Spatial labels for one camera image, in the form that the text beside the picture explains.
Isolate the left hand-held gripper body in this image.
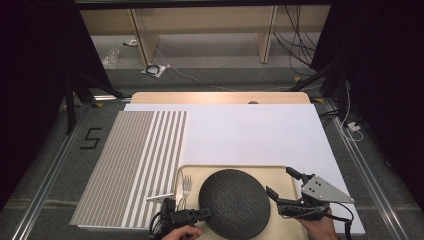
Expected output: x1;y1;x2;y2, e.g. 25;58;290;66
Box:
145;193;202;240

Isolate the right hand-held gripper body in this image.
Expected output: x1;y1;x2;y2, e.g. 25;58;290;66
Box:
277;174;356;222

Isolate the beige plastic tray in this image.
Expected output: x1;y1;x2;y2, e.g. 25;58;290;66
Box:
165;164;309;240

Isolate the silver fork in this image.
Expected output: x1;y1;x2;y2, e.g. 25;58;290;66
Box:
181;174;193;210

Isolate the black round plate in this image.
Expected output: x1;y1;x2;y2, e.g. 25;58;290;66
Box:
197;168;272;240

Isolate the person's left hand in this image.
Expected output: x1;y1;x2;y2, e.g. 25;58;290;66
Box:
160;224;203;240

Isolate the person's right hand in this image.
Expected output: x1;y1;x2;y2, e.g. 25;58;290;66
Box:
297;209;340;240

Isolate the white board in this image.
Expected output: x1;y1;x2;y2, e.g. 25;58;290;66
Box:
77;103;366;235

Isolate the grey white striped placemat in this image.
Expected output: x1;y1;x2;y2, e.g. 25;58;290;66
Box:
68;110;188;231

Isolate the black metal stand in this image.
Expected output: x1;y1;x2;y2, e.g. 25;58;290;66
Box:
64;70;125;135
289;59;350;123

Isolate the black curtain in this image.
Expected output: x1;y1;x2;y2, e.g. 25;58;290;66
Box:
309;0;424;202
0;0;115;212

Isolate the clear plastic bag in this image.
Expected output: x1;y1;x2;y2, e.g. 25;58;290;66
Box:
101;48;121;70

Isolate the right hand-held gripper cable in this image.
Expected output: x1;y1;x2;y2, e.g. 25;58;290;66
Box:
328;201;356;240

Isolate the aluminium floor rail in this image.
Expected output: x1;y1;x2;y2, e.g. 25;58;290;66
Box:
323;99;410;240
11;99;92;240

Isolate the bundle of black cables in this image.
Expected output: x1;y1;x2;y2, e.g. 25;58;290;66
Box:
272;4;322;77

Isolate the white floor cable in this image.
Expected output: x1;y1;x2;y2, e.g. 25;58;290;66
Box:
152;43;296;93

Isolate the plastic bag with black cable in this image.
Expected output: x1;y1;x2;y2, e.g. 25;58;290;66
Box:
141;63;167;79

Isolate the light wooden desk frame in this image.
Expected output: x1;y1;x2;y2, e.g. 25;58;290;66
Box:
79;4;332;66

